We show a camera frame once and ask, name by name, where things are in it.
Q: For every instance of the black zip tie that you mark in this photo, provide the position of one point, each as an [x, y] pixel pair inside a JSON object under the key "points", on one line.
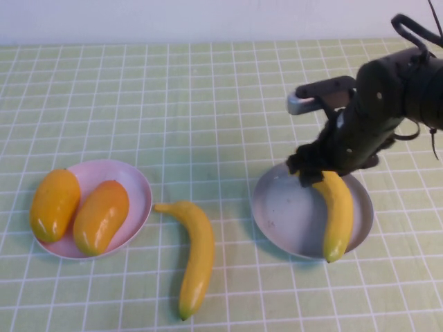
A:
{"points": [[432, 143]]}

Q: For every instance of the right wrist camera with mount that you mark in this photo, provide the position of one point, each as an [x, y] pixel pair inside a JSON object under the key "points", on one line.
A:
{"points": [[322, 93]]}

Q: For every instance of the slim long-stemmed yellow banana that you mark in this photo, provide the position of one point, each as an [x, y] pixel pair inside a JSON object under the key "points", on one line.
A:
{"points": [[199, 249]]}

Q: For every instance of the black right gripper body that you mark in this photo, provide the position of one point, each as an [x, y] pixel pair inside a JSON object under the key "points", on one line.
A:
{"points": [[370, 114]]}

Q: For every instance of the blue-grey round plate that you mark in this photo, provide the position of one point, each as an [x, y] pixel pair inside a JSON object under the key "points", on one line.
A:
{"points": [[287, 214]]}

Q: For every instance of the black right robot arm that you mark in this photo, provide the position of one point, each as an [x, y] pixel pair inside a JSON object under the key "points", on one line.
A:
{"points": [[425, 93]]}

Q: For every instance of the thick short-stemmed yellow banana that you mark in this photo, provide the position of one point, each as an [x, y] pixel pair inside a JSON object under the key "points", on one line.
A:
{"points": [[337, 214]]}

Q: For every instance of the plain yellow mango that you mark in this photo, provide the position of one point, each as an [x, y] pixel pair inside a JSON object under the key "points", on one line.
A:
{"points": [[53, 204]]}

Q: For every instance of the pink round plate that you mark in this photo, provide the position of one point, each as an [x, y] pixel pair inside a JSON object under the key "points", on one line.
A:
{"points": [[100, 173]]}

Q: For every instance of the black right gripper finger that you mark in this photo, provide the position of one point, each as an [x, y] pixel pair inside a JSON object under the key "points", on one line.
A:
{"points": [[306, 157], [311, 178]]}

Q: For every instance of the green white checked tablecloth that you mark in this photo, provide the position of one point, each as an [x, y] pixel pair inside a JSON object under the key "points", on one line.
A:
{"points": [[173, 103]]}

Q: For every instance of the orange-blushed yellow mango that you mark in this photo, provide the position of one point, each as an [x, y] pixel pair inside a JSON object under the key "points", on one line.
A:
{"points": [[100, 216]]}

